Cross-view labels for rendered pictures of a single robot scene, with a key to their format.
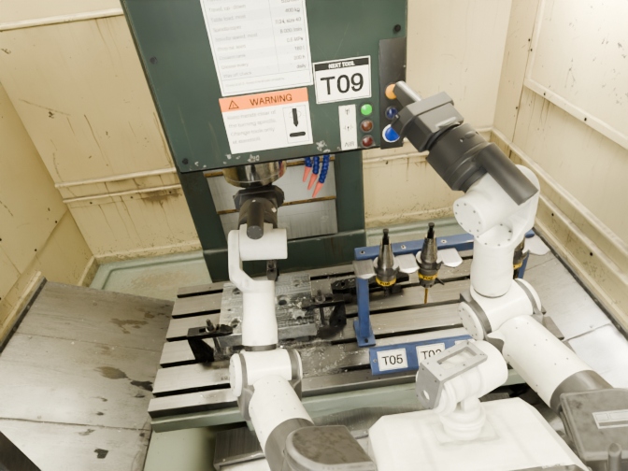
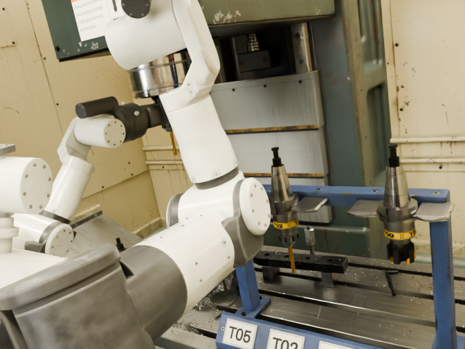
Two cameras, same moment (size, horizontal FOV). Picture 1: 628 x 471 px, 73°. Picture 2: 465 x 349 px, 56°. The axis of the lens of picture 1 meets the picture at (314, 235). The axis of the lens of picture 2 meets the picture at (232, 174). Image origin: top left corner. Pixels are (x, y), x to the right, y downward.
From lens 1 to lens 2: 83 cm
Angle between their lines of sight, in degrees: 39
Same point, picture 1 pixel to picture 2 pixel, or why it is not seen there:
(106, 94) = not seen: hidden behind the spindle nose
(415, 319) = (320, 316)
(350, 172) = (345, 149)
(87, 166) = (164, 134)
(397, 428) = not seen: outside the picture
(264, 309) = (61, 181)
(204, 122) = (64, 13)
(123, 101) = not seen: hidden behind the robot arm
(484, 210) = (109, 28)
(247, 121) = (86, 9)
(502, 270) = (185, 136)
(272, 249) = (93, 132)
